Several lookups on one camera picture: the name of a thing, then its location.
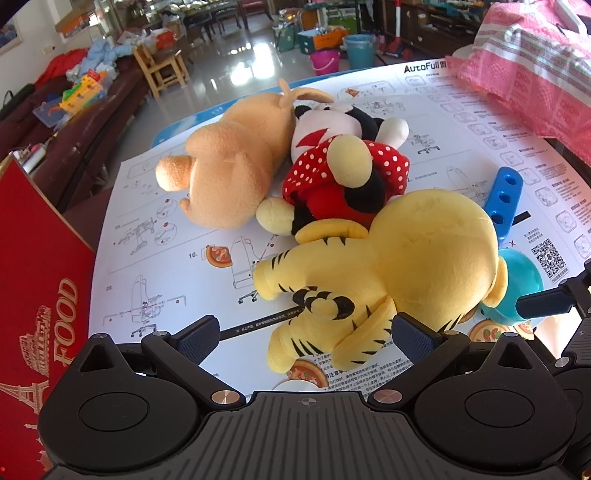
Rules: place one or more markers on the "small wooden chair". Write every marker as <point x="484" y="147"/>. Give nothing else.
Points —
<point x="157" y="69"/>

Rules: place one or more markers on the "red cloth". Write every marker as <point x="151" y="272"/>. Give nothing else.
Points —
<point x="60" y="67"/>

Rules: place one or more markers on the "framed wall picture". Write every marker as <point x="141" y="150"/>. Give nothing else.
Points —
<point x="8" y="37"/>

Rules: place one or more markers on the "white printed instruction sheet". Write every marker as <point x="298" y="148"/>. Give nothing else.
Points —
<point x="461" y="138"/>

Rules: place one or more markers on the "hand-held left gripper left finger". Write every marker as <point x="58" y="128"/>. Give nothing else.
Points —
<point x="201" y="339"/>

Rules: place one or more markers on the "teal round toy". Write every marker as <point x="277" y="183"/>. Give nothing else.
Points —
<point x="517" y="277"/>

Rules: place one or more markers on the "pile of light blue clothes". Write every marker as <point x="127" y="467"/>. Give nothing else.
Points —
<point x="99" y="55"/>

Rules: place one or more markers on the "blue plastic bar with holes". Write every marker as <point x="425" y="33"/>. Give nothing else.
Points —
<point x="503" y="198"/>

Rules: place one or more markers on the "colourful toy building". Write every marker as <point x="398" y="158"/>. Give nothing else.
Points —
<point x="83" y="92"/>

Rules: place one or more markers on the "clear plastic box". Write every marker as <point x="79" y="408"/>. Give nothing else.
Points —
<point x="46" y="113"/>

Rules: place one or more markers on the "pink bucket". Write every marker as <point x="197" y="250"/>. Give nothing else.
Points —
<point x="325" y="62"/>

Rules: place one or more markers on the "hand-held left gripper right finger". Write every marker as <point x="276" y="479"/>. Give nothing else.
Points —
<point x="415" y="339"/>

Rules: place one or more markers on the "mouse plush toy polka-dot dress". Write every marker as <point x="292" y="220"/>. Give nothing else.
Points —
<point x="318" y="166"/>

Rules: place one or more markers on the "orange cardboard box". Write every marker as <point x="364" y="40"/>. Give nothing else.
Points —
<point x="71" y="23"/>

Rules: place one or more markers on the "dining table with chairs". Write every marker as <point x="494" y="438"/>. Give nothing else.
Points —
<point x="221" y="16"/>

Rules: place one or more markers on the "black bag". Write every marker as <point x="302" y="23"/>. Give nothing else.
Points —
<point x="16" y="101"/>

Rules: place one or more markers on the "orange and blue crate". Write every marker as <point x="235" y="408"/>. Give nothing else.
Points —
<point x="323" y="39"/>

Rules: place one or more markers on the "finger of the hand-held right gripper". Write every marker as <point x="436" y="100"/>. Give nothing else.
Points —
<point x="545" y="303"/>

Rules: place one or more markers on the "dark red sofa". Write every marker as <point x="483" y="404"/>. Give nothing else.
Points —
<point x="92" y="134"/>

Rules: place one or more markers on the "pink patterned cloth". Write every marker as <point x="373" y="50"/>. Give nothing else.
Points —
<point x="531" y="69"/>

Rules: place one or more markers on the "orange plush toy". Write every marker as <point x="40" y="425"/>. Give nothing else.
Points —
<point x="231" y="152"/>

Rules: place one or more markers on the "red cardboard box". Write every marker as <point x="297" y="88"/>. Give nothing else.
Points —
<point x="37" y="277"/>

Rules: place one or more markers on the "red and white pole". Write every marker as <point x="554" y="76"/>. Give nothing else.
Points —
<point x="397" y="23"/>

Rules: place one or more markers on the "blue bucket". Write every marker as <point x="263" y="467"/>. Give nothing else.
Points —
<point x="360" y="50"/>

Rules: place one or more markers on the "yellow tiger plush toy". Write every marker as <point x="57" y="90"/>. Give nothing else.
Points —
<point x="415" y="249"/>

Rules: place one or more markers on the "pile of small craft items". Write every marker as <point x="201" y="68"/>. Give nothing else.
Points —
<point x="34" y="154"/>

